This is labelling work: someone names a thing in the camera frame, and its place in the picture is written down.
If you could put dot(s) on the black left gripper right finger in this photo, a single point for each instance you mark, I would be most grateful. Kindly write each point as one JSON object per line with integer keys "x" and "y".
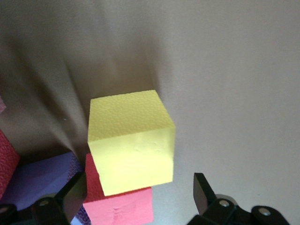
{"x": 206, "y": 201}

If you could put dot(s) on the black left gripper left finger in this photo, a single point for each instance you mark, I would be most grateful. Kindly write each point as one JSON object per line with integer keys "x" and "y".
{"x": 65, "y": 204}

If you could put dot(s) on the purple foam cube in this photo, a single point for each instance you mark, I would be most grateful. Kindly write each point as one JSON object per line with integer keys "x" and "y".
{"x": 39, "y": 178}

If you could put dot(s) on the red foam cube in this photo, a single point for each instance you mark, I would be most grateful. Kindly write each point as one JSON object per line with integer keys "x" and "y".
{"x": 122, "y": 206}
{"x": 5, "y": 159}

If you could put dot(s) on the yellow foam cube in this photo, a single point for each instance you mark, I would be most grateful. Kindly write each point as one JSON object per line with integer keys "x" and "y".
{"x": 131, "y": 136}

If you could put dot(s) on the brown table cover sheet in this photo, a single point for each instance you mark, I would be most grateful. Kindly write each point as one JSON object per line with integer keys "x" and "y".
{"x": 211, "y": 70}

